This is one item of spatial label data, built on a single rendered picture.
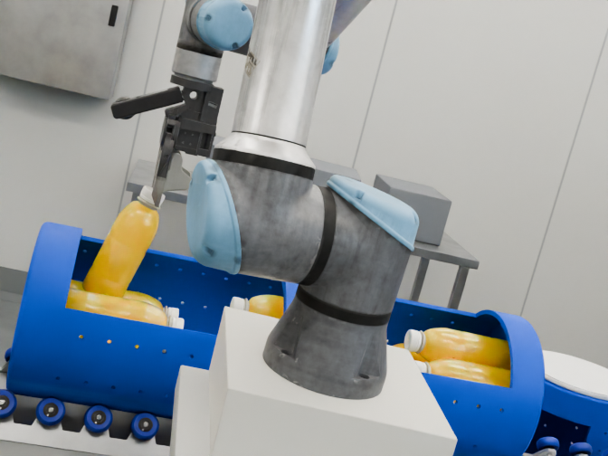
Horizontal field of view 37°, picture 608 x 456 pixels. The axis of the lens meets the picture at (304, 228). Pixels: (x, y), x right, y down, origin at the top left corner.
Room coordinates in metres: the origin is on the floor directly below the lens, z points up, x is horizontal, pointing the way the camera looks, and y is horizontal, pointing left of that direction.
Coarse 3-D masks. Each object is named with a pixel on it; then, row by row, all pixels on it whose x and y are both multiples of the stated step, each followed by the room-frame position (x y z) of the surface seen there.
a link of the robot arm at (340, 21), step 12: (348, 0) 1.27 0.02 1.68; (360, 0) 1.27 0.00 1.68; (336, 12) 1.29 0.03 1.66; (348, 12) 1.29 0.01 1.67; (360, 12) 1.31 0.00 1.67; (336, 24) 1.32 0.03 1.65; (348, 24) 1.34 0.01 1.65; (336, 36) 1.36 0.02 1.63; (336, 48) 1.42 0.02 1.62; (324, 60) 1.42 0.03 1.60; (324, 72) 1.44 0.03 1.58
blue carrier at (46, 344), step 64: (64, 256) 1.37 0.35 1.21; (64, 320) 1.31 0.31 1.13; (128, 320) 1.34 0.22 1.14; (192, 320) 1.63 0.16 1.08; (448, 320) 1.71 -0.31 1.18; (512, 320) 1.60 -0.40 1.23; (64, 384) 1.33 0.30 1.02; (128, 384) 1.35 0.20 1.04; (448, 384) 1.46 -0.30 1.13; (512, 384) 1.49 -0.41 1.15; (512, 448) 1.50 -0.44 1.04
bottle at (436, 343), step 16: (432, 336) 1.58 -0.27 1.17; (448, 336) 1.59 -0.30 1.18; (464, 336) 1.60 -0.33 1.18; (480, 336) 1.62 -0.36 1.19; (416, 352) 1.59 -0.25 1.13; (432, 352) 1.57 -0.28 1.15; (448, 352) 1.57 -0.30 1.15; (464, 352) 1.58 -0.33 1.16; (480, 352) 1.59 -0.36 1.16; (496, 352) 1.60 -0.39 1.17
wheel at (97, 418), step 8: (96, 408) 1.37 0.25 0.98; (104, 408) 1.37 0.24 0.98; (88, 416) 1.36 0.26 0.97; (96, 416) 1.36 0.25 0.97; (104, 416) 1.37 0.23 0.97; (112, 416) 1.37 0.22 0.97; (88, 424) 1.35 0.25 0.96; (96, 424) 1.36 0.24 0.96; (104, 424) 1.36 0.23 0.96; (96, 432) 1.36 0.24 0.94
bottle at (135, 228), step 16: (128, 208) 1.46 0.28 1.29; (144, 208) 1.46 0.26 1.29; (128, 224) 1.45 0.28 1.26; (144, 224) 1.45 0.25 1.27; (112, 240) 1.45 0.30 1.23; (128, 240) 1.44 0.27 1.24; (144, 240) 1.45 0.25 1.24; (96, 256) 1.47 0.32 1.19; (112, 256) 1.44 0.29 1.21; (128, 256) 1.45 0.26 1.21; (144, 256) 1.48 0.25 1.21; (96, 272) 1.45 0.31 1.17; (112, 272) 1.44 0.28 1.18; (128, 272) 1.45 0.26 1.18; (96, 288) 1.44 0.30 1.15; (112, 288) 1.44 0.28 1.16
